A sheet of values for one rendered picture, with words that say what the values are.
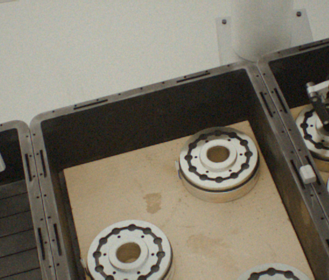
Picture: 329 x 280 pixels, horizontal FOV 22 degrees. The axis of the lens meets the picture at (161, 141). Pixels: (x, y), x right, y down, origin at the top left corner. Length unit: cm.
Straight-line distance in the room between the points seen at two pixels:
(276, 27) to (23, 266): 50
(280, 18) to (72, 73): 40
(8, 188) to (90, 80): 35
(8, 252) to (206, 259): 25
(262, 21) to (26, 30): 51
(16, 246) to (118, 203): 14
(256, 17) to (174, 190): 29
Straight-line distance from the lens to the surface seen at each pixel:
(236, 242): 104
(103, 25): 153
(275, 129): 102
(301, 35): 134
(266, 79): 107
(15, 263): 108
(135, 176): 112
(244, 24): 124
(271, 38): 126
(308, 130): 110
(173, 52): 146
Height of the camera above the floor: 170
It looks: 49 degrees down
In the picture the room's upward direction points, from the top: 11 degrees counter-clockwise
